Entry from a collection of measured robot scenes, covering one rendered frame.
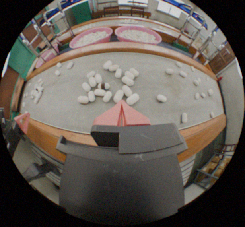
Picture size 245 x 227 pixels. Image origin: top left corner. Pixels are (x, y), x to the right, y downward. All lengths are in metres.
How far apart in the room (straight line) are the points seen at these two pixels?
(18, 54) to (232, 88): 5.36
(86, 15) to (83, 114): 2.94
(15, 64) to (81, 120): 0.91
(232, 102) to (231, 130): 1.17
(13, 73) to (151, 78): 1.06
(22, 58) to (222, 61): 5.45
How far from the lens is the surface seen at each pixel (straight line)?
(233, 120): 4.51
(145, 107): 0.21
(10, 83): 0.96
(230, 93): 4.46
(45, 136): 0.34
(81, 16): 3.06
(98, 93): 0.20
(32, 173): 0.56
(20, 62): 1.01
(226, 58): 4.70
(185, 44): 0.84
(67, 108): 0.27
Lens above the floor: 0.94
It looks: 76 degrees down
